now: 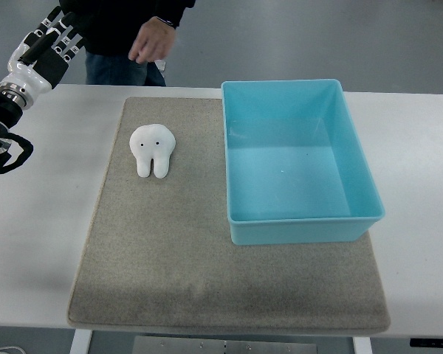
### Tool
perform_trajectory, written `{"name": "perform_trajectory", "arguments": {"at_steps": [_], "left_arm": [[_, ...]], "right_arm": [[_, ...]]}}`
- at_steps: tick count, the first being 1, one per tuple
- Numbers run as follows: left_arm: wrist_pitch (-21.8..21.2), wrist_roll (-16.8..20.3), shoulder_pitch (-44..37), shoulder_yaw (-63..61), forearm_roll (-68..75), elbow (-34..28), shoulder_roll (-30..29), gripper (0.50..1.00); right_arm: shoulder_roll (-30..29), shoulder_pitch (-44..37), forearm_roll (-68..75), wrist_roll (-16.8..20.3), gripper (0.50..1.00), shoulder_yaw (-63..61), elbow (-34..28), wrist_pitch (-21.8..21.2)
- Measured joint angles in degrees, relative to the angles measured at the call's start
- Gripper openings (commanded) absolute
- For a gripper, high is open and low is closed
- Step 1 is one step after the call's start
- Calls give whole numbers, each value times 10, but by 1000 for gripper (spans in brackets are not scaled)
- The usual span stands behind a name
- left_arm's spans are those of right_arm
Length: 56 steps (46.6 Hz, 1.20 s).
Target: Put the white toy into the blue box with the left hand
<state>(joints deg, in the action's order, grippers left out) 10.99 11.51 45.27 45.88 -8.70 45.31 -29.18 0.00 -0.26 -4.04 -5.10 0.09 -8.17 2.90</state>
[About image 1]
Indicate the white table leg left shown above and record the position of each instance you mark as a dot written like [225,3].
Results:
[81,341]

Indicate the person's bare hand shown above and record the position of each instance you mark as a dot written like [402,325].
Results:
[153,42]

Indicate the white table leg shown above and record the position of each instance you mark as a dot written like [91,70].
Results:
[81,341]
[362,345]

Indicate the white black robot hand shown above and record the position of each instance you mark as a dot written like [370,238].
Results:
[43,57]

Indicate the metal table base plate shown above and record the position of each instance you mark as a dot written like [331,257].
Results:
[153,344]

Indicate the white table leg right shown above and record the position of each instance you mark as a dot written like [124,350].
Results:
[362,345]

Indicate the black table control panel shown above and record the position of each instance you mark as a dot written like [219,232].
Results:
[426,343]

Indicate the white tooth plush toy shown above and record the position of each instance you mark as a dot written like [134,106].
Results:
[152,146]

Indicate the grey felt mat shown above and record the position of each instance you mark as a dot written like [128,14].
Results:
[159,256]

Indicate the metal floor plate lower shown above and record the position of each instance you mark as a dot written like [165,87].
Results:
[160,65]

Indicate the blue plastic box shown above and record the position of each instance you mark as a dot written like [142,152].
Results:
[295,168]

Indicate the person in dark clothes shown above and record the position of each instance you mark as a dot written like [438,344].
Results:
[109,29]

